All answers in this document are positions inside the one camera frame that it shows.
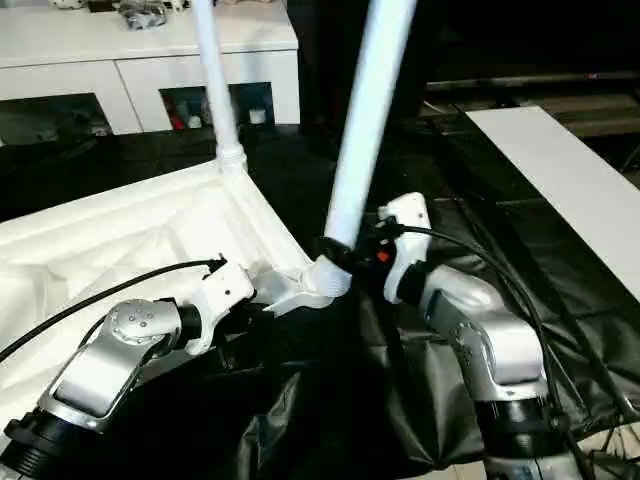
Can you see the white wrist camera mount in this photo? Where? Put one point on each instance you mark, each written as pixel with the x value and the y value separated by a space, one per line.
pixel 220 295
pixel 407 225

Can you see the black work mat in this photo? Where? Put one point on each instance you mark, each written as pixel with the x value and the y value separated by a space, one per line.
pixel 350 400

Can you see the white patterned object on cabinet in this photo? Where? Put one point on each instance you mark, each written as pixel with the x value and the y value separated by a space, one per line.
pixel 67 4

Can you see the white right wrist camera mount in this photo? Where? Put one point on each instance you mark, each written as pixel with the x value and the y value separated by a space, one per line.
pixel 407 225

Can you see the white cabinet with glass doors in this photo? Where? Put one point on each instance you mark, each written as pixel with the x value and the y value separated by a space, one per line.
pixel 125 50

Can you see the grey thin tube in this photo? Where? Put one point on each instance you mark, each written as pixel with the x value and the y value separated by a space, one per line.
pixel 600 370

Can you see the white plastic table top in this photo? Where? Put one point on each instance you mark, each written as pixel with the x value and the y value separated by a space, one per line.
pixel 150 235

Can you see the white flat board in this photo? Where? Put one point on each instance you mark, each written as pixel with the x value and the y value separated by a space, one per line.
pixel 560 170

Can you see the white plastic table leg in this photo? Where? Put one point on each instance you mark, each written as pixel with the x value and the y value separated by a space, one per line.
pixel 220 85
pixel 365 115

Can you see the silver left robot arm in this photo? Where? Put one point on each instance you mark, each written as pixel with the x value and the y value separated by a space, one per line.
pixel 105 350

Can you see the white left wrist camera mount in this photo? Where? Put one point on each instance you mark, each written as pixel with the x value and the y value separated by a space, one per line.
pixel 220 295

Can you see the small grey object on cabinet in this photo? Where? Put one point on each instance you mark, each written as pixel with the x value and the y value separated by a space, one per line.
pixel 142 15

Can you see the small dark box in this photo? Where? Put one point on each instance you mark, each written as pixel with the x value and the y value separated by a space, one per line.
pixel 102 5

